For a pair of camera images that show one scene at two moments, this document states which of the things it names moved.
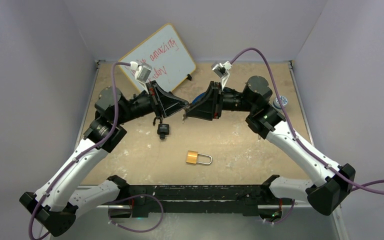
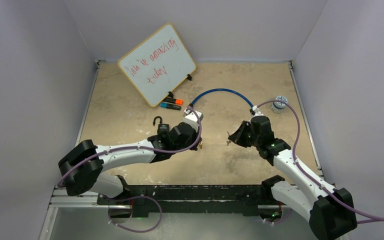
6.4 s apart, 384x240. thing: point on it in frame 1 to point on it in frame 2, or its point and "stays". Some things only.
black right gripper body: [216, 102] to [245, 138]
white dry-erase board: [171, 61] stays
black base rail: [242, 200] stays
